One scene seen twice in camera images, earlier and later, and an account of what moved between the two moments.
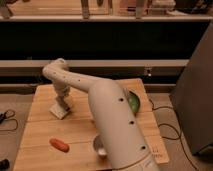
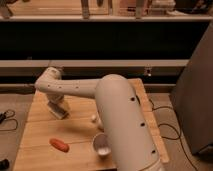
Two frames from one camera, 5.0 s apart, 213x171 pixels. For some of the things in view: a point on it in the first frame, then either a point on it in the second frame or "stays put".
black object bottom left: (4, 164) stays put
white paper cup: (98, 147) stays put
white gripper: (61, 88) to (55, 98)
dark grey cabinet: (193, 97) stays put
